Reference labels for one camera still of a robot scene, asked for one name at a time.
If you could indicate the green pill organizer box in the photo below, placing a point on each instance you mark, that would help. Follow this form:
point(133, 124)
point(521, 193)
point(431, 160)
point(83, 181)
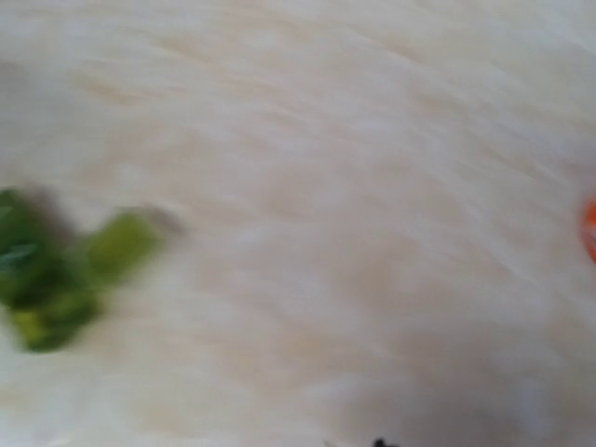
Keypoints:
point(54, 283)

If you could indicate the orange pill bottle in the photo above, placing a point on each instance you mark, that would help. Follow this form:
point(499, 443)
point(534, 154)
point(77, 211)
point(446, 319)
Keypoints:
point(587, 227)

